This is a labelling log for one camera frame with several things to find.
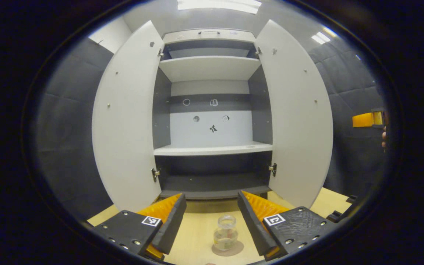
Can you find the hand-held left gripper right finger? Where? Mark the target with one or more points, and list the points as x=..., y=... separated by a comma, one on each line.
x=254, y=228

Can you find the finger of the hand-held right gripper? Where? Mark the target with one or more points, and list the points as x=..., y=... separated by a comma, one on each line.
x=362, y=120

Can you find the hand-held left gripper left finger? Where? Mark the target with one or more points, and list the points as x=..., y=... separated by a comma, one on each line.
x=171, y=228

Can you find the round brown coaster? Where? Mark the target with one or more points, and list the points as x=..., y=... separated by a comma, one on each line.
x=237, y=250

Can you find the clear glass bottle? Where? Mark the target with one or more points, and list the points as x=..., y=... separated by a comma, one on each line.
x=225, y=235

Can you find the grey cabinet door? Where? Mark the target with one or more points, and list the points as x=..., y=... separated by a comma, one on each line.
x=296, y=121
x=127, y=121

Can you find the small black stand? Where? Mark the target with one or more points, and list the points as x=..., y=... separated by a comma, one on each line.
x=339, y=214

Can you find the large ceiling light panel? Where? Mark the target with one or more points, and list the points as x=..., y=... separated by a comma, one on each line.
x=219, y=5

